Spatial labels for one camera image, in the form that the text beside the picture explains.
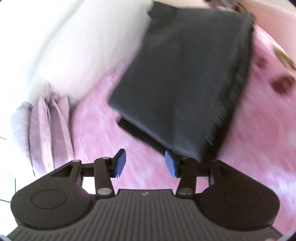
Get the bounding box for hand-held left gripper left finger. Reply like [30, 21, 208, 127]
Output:
[51, 149, 127, 198]

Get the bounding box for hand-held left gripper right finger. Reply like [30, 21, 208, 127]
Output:
[165, 149, 234, 198]

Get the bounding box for dark grey jeans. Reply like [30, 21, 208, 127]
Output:
[108, 2, 255, 163]

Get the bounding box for folded black garment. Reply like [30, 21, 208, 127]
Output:
[117, 117, 169, 154]

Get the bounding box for pink pillow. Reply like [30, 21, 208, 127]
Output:
[10, 94, 79, 177]

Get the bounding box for pink rose blanket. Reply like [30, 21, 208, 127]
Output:
[69, 23, 296, 234]

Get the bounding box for striped pale quilt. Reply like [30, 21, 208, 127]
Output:
[0, 0, 153, 107]

